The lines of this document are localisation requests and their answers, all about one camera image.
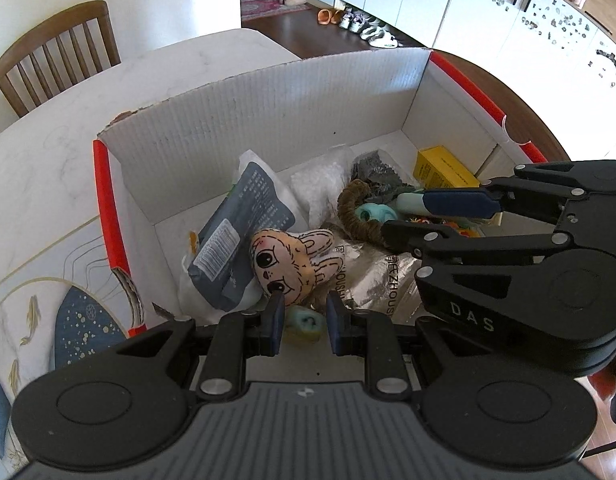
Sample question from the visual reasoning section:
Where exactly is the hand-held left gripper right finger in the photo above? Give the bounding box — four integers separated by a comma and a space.
326, 292, 564, 397

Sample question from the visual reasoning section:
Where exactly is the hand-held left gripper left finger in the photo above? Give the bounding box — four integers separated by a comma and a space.
52, 292, 287, 400

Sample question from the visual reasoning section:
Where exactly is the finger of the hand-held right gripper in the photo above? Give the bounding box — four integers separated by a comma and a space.
422, 160, 596, 227
381, 221, 573, 294

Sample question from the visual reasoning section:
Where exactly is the orange toy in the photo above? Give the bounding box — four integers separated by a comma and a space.
408, 215, 483, 239

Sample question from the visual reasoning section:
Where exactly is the teal fuzzy toy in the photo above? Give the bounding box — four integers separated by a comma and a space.
285, 307, 327, 345

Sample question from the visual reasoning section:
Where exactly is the yellow carton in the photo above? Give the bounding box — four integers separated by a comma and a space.
414, 146, 481, 188

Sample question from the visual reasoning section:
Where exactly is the pale green oval case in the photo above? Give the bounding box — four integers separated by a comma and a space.
390, 191, 431, 211

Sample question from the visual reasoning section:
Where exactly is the silver foil packet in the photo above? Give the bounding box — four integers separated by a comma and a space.
308, 240, 423, 322

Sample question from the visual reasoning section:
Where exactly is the beige bunny plush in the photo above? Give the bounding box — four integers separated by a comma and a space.
250, 228, 346, 307

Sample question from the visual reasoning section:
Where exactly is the teal toy with holes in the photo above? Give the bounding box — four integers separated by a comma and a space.
355, 200, 405, 226

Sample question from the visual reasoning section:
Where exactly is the white and grey packet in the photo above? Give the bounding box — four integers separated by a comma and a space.
180, 149, 309, 311

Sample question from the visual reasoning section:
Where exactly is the brown braided ring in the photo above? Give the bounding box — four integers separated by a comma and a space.
337, 178, 389, 247

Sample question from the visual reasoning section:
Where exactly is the clear bubble wrap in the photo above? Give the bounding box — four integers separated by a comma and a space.
290, 147, 359, 226

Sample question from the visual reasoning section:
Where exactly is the red and white cardboard box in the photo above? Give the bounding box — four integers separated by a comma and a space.
92, 47, 549, 341

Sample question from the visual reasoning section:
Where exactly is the white fridge with magnets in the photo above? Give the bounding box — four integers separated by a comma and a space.
433, 0, 616, 161

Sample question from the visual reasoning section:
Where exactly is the row of shoes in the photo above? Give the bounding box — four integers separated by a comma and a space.
338, 7, 399, 48

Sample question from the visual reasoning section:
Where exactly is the red patterned rug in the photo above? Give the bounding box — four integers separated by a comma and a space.
241, 0, 313, 22

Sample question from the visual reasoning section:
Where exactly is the wooden slat-back chair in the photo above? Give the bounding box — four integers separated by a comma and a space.
0, 0, 122, 118

